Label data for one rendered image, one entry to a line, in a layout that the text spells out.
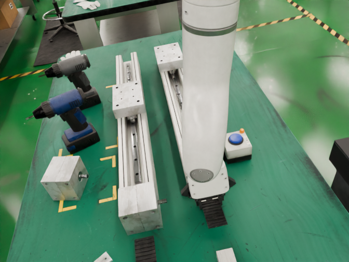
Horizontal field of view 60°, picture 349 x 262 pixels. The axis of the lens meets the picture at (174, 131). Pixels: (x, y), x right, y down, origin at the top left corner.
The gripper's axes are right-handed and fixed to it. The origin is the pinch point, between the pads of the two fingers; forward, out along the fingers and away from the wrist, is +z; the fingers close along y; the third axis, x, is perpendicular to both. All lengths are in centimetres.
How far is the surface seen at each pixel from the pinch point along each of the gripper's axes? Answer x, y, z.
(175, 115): 32.4, -3.6, -5.5
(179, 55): 66, 4, -10
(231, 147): 14.7, 10.8, -3.0
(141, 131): 27.7, -16.0, -5.5
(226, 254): -16.0, 0.2, 0.1
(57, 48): 308, -117, 79
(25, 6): 424, -171, 58
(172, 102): 40.4, -3.5, -5.4
